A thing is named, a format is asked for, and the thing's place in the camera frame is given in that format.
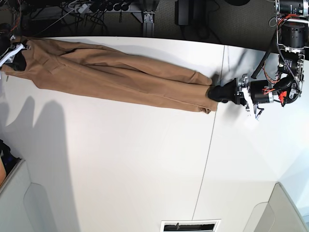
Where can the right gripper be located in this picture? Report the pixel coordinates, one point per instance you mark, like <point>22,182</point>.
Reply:
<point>14,55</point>

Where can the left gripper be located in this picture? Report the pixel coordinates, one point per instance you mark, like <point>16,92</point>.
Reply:
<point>244,92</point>

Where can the brown t-shirt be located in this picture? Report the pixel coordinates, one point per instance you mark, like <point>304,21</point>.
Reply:
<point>102,72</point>

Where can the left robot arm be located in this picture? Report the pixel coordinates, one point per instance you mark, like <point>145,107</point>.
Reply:
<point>291,38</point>

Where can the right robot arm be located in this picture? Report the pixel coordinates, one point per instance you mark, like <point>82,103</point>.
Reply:
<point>7,38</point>

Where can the white power strip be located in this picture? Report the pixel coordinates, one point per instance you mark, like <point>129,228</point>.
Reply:
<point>80,9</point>

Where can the black power adapter box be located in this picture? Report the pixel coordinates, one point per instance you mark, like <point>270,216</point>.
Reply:
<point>189,12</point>

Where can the black power strip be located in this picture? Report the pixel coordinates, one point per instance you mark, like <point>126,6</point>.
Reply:
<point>115,6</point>

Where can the white framed vent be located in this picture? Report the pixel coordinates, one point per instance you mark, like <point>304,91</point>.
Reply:
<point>190,226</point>

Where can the aluminium table leg post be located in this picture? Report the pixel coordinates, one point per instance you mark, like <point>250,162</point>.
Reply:
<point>148,24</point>

